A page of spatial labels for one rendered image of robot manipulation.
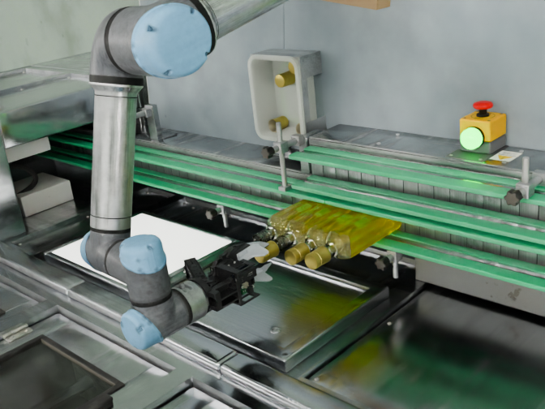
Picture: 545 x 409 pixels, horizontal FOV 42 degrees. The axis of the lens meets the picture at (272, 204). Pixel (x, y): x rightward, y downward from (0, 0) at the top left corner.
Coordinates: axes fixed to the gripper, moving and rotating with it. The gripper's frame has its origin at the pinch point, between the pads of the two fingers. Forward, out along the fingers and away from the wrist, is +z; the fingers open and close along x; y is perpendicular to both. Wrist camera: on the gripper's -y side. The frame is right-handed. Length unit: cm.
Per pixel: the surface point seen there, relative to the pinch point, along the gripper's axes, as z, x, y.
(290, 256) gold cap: 2.3, 0.1, 6.0
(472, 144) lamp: 33.2, 17.7, 30.5
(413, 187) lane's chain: 30.5, 7.3, 17.6
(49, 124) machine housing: 10, 17, -98
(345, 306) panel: 8.4, -12.3, 14.0
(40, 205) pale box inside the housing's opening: 6, -10, -110
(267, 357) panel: -13.5, -13.4, 12.1
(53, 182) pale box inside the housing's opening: 15, -6, -114
